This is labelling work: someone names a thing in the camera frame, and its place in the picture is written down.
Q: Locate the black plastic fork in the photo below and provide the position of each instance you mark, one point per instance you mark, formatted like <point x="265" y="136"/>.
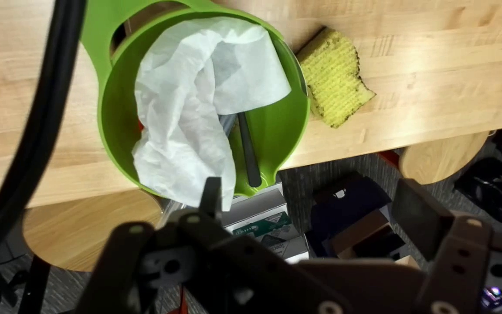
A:
<point x="249" y="153"/>

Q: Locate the white and green box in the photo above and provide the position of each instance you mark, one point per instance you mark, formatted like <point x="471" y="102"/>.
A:
<point x="262" y="214"/>

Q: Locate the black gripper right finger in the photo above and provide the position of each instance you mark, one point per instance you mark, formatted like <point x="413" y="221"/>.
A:
<point x="471" y="266"/>

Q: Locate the dark box with label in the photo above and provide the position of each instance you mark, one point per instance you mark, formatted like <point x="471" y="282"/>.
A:
<point x="349" y="202"/>

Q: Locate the white tissue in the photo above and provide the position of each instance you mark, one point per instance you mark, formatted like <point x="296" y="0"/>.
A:
<point x="187" y="115"/>

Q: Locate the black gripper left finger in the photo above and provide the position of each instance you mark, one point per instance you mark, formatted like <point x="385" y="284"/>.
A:
<point x="147" y="266"/>

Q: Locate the yellow sponge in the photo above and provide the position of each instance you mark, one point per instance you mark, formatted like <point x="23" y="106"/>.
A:
<point x="335" y="78"/>

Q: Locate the black bag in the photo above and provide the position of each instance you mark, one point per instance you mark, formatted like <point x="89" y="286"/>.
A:
<point x="495" y="184"/>

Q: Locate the green plastic bowl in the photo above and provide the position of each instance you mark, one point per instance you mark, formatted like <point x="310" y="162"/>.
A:
<point x="274" y="139"/>

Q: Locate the clear plastic utensil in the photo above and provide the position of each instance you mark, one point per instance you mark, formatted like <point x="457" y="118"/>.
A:
<point x="227" y="123"/>

